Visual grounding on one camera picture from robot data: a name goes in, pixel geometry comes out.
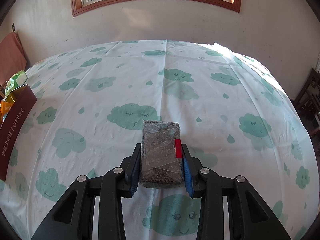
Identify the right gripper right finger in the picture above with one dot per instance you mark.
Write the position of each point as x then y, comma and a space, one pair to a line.
233, 199

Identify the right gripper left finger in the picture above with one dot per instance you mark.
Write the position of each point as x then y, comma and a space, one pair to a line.
72, 215

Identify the gold red toffee tin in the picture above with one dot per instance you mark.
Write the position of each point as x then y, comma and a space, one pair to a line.
23, 100

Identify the cloud pattern tablecloth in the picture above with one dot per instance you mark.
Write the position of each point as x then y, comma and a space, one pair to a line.
91, 103

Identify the orange snack packet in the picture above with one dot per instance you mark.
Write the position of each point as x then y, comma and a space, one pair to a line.
5, 108

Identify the dark wooden side cabinet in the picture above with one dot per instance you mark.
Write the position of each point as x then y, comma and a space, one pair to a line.
307, 100

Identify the green tissue pack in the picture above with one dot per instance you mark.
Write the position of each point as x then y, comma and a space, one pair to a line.
16, 81

